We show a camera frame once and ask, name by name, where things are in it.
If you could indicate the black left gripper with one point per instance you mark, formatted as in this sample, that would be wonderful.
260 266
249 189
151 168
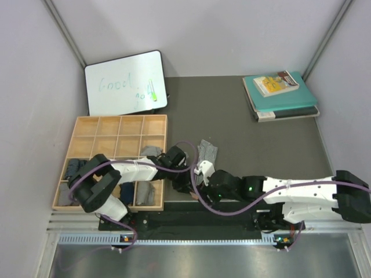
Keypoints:
184 186

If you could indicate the grey rolled socks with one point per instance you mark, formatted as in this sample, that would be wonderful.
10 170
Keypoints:
63 199

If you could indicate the dark blue rolled socks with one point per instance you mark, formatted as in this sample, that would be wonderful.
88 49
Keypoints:
73 166

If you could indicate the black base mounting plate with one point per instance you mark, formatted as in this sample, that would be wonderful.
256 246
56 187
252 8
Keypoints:
191 221

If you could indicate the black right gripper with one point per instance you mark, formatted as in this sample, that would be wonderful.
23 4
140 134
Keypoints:
204 191

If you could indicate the light grey underwear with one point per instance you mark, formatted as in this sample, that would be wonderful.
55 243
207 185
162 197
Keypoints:
150 150

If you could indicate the wooden compartment tray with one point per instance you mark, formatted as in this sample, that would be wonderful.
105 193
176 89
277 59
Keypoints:
117 137

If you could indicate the green whiteboard marker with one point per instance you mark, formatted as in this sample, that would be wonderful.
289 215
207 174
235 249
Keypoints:
152 91

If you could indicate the yellow paperback book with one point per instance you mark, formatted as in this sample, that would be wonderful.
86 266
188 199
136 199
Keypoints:
276 83

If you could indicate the grey striped boxer shorts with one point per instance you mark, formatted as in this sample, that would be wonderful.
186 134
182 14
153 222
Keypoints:
207 151

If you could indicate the grey rolled garment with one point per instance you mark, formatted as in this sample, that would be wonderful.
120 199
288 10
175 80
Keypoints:
145 194

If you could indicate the white whiteboard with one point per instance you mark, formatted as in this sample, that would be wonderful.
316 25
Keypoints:
121 86

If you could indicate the navy rolled garment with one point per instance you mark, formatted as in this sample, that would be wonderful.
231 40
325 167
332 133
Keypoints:
127 193

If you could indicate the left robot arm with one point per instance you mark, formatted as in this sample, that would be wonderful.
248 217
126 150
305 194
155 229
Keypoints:
119 188

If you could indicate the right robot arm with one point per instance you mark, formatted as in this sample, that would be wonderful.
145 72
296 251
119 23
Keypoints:
342 196

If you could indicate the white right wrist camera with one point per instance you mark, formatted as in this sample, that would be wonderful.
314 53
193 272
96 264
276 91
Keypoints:
205 171

